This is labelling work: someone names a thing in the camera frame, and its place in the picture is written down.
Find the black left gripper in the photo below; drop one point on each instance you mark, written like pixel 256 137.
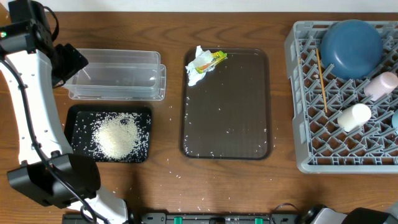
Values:
pixel 73 61

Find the pile of white rice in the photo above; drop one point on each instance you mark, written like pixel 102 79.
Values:
pixel 116 135

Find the plastic snack wrapper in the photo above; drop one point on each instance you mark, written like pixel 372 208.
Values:
pixel 204 62

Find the dark blue plate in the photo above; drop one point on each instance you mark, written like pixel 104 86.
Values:
pixel 353 47

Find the cream white cup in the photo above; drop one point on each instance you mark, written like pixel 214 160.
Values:
pixel 354 117

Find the pink cup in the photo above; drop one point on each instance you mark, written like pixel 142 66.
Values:
pixel 381 86

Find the light blue bowl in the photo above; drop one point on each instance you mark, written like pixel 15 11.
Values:
pixel 394 121

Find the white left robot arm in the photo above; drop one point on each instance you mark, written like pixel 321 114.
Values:
pixel 49 172

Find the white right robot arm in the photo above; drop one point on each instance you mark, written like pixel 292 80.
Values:
pixel 320 214

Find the black waste tray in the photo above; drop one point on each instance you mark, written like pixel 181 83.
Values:
pixel 109 133

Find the grey dishwasher rack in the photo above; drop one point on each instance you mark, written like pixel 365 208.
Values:
pixel 321 145

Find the clear plastic bin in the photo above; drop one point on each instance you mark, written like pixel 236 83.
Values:
pixel 119 75

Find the dark brown serving tray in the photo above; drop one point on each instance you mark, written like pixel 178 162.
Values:
pixel 227 114

